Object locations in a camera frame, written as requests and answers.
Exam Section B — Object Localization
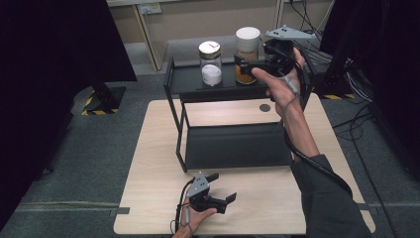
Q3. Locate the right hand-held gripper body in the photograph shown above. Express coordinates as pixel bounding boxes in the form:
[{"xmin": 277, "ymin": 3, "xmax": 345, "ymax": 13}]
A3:
[{"xmin": 251, "ymin": 25, "xmax": 317, "ymax": 79}]

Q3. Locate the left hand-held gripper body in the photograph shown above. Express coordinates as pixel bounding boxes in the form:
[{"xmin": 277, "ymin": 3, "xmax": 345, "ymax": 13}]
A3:
[{"xmin": 186, "ymin": 171, "xmax": 230, "ymax": 214}]

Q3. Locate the white-lid jar orange powder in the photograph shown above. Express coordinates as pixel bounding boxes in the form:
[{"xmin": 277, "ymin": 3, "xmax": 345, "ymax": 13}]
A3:
[{"xmin": 235, "ymin": 26, "xmax": 262, "ymax": 85}]

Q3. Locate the silver-lid glass jar white powder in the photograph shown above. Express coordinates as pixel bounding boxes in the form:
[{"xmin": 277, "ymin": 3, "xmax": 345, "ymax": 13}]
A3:
[{"xmin": 198, "ymin": 40, "xmax": 223, "ymax": 87}]

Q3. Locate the black metal two-tier rack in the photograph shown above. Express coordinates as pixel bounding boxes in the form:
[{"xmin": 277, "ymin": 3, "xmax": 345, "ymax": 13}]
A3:
[{"xmin": 163, "ymin": 48, "xmax": 318, "ymax": 174}]

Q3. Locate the person's left hand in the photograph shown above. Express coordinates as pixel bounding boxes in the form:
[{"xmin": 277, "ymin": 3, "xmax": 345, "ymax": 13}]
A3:
[{"xmin": 171, "ymin": 197, "xmax": 218, "ymax": 238}]

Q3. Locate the person's right hand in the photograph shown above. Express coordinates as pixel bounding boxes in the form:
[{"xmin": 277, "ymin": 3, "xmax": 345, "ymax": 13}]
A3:
[{"xmin": 251, "ymin": 47, "xmax": 307, "ymax": 117}]

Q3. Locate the stand base with hazard stripes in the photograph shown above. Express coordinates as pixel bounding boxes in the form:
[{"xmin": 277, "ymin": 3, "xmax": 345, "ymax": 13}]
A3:
[
  {"xmin": 80, "ymin": 81, "xmax": 127, "ymax": 117},
  {"xmin": 312, "ymin": 59, "xmax": 357, "ymax": 101}
]

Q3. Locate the black curtain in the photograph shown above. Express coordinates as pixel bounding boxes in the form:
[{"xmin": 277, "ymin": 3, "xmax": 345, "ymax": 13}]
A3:
[
  {"xmin": 0, "ymin": 0, "xmax": 139, "ymax": 229},
  {"xmin": 319, "ymin": 0, "xmax": 420, "ymax": 181}
]

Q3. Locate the left hand-held gripper cable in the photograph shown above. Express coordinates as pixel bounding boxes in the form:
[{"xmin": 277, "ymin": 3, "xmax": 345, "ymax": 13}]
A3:
[{"xmin": 169, "ymin": 177, "xmax": 196, "ymax": 235}]

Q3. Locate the hand-held gripper cable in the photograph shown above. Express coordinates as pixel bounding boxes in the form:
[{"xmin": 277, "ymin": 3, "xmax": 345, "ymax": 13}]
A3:
[
  {"xmin": 278, "ymin": 70, "xmax": 355, "ymax": 199},
  {"xmin": 169, "ymin": 177, "xmax": 196, "ymax": 235}
]

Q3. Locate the bundle of floor cables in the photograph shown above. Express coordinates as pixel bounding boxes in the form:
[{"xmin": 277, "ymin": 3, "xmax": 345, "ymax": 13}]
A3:
[{"xmin": 282, "ymin": 0, "xmax": 375, "ymax": 103}]

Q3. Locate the right hand-held gripper cable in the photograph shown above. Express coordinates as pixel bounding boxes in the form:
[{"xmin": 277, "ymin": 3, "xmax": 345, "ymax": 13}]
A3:
[{"xmin": 278, "ymin": 70, "xmax": 355, "ymax": 199}]

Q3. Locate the white wall socket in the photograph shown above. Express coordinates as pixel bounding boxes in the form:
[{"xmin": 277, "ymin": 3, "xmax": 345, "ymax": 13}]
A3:
[{"xmin": 138, "ymin": 2, "xmax": 163, "ymax": 16}]

